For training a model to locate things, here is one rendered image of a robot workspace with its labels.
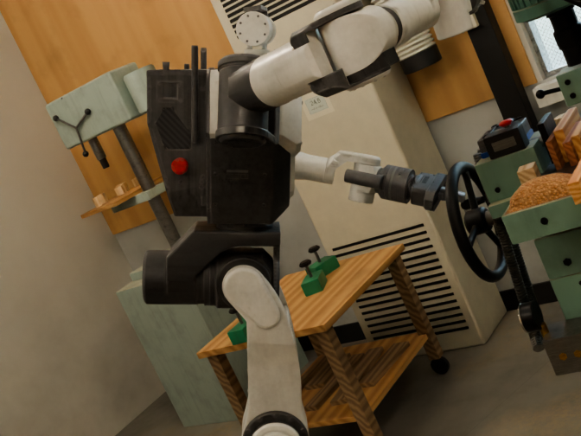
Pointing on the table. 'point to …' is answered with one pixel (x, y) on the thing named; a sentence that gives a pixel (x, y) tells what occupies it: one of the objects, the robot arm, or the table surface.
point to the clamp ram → (545, 130)
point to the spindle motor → (535, 9)
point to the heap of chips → (539, 191)
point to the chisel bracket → (571, 84)
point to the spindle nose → (567, 34)
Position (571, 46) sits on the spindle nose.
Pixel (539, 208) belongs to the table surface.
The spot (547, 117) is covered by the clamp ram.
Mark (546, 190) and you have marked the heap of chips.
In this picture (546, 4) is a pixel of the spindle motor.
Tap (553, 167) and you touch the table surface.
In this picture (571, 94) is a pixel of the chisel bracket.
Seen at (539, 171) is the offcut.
